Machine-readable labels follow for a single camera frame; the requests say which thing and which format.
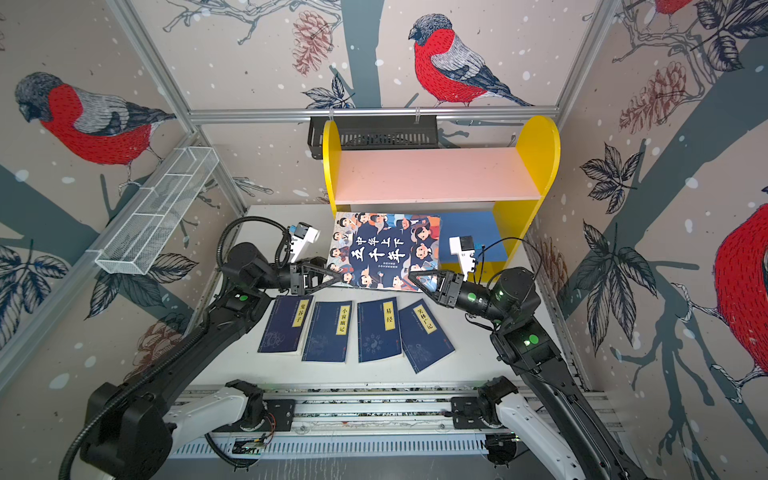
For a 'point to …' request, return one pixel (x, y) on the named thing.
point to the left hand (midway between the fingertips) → (336, 282)
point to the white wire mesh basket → (139, 237)
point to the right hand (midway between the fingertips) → (405, 285)
